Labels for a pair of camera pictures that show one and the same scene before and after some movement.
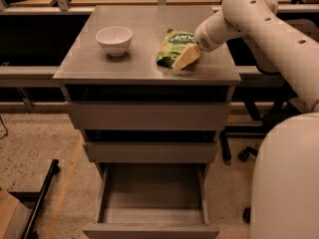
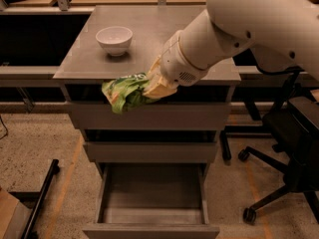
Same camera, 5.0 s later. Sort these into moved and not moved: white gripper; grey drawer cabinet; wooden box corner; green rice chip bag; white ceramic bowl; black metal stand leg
Moved: white gripper; green rice chip bag
Not moved: white ceramic bowl; wooden box corner; grey drawer cabinet; black metal stand leg
